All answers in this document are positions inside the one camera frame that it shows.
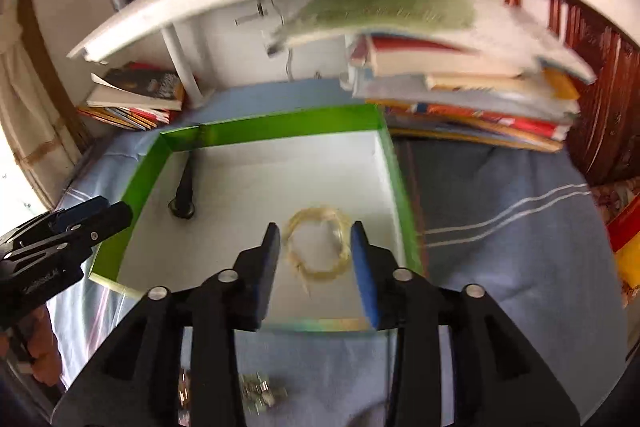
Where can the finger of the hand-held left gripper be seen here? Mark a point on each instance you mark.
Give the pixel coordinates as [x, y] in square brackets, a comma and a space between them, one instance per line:
[107, 219]
[80, 212]

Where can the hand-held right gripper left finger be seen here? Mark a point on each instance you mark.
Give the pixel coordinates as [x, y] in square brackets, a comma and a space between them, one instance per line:
[267, 277]

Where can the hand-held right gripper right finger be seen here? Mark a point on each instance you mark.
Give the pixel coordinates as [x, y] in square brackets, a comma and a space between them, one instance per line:
[364, 277]

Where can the green cardboard box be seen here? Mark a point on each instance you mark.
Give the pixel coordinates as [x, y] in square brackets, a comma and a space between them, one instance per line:
[280, 127]

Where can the silver ribbed jewelry piece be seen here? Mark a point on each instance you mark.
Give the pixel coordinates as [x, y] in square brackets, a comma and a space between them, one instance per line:
[262, 392]

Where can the person's left hand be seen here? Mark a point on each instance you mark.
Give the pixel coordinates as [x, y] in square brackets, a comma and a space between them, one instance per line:
[45, 347]

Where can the black wrist watch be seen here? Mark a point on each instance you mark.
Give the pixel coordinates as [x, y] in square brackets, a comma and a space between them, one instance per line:
[184, 197]

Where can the small stack of books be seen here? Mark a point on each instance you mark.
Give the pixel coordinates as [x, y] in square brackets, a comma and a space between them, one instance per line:
[135, 94]

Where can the blue striped bedsheet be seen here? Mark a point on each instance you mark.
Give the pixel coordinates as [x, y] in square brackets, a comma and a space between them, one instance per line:
[500, 227]

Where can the tall stack of books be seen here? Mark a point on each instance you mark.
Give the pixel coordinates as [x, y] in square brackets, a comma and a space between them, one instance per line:
[450, 77]

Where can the white shelf rack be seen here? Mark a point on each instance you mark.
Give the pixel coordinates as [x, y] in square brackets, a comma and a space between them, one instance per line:
[175, 9]

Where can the floral cloth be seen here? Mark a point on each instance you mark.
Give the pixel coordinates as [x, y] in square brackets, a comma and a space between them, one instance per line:
[610, 197]

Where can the red and yellow box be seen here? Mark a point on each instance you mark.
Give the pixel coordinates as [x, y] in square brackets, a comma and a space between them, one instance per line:
[627, 252]

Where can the wooden headboard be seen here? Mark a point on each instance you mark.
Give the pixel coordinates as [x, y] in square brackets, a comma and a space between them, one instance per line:
[600, 97]

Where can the brown wooden window frame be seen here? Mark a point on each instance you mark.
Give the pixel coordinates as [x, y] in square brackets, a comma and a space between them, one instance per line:
[50, 72]

